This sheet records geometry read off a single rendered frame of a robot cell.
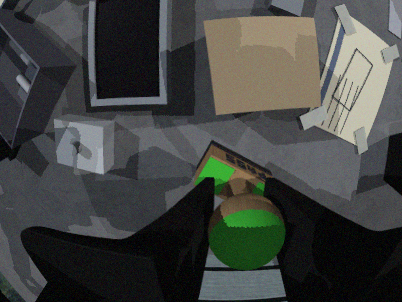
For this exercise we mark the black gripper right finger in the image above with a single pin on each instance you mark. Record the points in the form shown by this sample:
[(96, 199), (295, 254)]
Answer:
[(325, 257)]

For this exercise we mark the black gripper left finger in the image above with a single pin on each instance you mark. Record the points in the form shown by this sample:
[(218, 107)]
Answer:
[(163, 262)]

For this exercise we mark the cream inspection card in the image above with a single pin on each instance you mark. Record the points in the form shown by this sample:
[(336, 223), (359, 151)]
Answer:
[(353, 81)]

